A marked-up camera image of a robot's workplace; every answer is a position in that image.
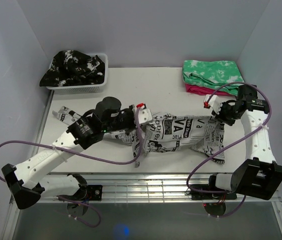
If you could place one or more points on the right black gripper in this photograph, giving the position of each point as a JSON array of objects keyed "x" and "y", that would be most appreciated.
[{"x": 220, "y": 117}]

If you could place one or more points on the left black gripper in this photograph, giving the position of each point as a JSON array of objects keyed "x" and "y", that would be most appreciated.
[{"x": 129, "y": 111}]

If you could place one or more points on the newspaper print trousers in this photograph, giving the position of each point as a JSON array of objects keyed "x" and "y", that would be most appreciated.
[{"x": 166, "y": 133}]

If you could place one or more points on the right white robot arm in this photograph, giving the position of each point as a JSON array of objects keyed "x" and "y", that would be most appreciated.
[{"x": 259, "y": 175}]

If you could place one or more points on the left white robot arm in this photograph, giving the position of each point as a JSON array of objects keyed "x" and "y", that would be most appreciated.
[{"x": 28, "y": 181}]

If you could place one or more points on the green white folded trousers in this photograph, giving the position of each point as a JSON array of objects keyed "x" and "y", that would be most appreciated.
[{"x": 212, "y": 75}]

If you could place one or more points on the pink folded trousers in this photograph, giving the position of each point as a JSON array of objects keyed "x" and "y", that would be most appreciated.
[{"x": 200, "y": 90}]

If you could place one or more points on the white plastic basket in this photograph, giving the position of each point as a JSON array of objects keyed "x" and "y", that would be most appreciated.
[{"x": 82, "y": 89}]

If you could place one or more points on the black white patterned garment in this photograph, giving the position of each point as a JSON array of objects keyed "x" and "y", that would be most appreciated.
[{"x": 73, "y": 68}]

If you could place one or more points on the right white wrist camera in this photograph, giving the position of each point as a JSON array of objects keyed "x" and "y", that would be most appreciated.
[{"x": 212, "y": 101}]

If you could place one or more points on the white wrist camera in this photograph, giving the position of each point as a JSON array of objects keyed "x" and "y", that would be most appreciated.
[
  {"x": 144, "y": 114},
  {"x": 212, "y": 101}
]

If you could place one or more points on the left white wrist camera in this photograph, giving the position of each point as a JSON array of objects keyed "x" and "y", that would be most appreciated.
[{"x": 144, "y": 114}]

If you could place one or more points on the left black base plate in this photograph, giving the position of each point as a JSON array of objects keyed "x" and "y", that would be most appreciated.
[{"x": 93, "y": 192}]

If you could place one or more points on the aluminium rail frame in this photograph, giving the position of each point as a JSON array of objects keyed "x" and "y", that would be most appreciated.
[{"x": 161, "y": 177}]

